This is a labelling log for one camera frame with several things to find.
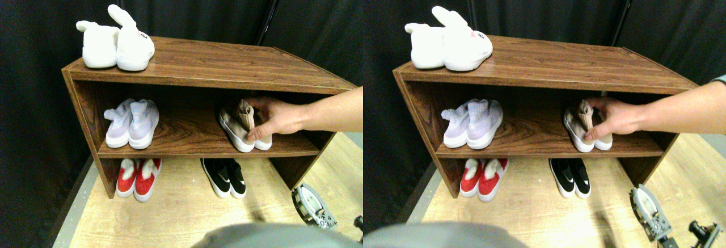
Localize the red shoe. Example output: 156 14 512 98
134 158 163 203
116 158 140 198
460 158 484 198
478 158 509 203

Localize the lilac shoe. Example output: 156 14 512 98
441 100 474 149
103 99 136 149
128 99 160 150
466 99 504 150

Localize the brown shoe rack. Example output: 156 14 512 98
392 35 699 199
61 36 357 199

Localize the white shoe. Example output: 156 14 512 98
108 5 155 72
76 21 121 69
404 23 449 69
432 6 493 72

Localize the person's hand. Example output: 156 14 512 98
245 96 310 142
584 96 647 142

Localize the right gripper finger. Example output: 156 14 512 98
630 184 673 242
292 183 337 230

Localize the black shoe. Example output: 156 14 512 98
201 158 231 198
570 158 592 198
226 158 247 198
549 158 576 198

